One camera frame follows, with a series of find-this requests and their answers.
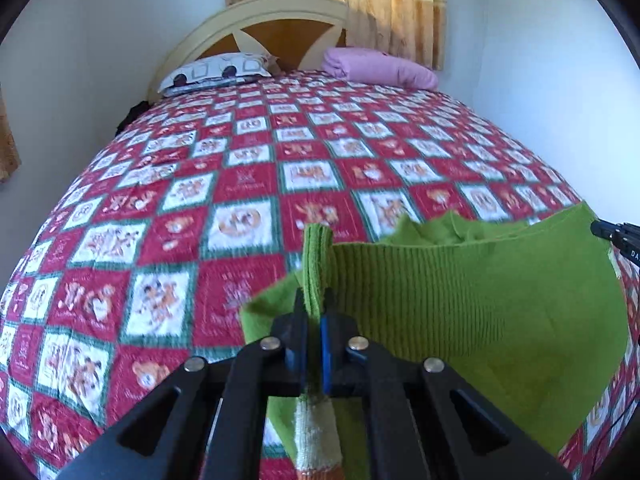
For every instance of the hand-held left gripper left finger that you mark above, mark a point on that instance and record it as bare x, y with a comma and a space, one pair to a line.
292, 345

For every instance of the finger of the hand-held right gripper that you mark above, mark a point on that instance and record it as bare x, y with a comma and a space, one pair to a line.
606, 230

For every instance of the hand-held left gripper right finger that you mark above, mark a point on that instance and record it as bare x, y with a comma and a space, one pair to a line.
327, 355

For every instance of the green orange striped knit sweater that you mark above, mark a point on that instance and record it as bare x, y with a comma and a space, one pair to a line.
475, 310

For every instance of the red checkered printed bedspread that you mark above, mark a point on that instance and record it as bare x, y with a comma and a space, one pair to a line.
200, 185

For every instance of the pink pillow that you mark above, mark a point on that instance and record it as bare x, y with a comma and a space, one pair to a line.
380, 67

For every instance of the black bag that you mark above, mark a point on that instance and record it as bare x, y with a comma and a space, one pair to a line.
131, 117

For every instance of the white patterned pillow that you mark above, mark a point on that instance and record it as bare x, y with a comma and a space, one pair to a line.
215, 72

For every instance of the cream and brown bed headboard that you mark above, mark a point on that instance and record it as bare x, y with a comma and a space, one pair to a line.
250, 25

